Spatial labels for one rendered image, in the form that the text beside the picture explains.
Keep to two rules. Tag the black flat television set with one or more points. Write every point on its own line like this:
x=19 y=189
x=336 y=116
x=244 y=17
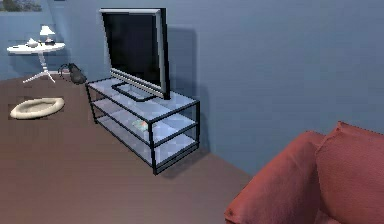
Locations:
x=135 y=46

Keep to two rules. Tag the black glass television stand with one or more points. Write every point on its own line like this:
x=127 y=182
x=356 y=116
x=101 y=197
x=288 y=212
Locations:
x=150 y=113

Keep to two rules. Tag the dark grey bag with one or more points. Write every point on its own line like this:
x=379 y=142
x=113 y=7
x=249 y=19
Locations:
x=76 y=75

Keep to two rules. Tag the white bowl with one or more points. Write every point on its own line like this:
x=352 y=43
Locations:
x=32 y=43

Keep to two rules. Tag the white round side table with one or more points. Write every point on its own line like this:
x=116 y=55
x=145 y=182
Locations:
x=39 y=50

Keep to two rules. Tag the red sofa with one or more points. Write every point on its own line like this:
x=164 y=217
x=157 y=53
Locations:
x=316 y=180

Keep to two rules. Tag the framed wall picture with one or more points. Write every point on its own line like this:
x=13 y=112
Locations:
x=20 y=5

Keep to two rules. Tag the cream oval pet bed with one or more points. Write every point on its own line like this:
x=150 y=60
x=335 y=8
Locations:
x=36 y=108

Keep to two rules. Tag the white table lamp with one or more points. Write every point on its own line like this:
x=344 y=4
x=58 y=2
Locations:
x=47 y=32

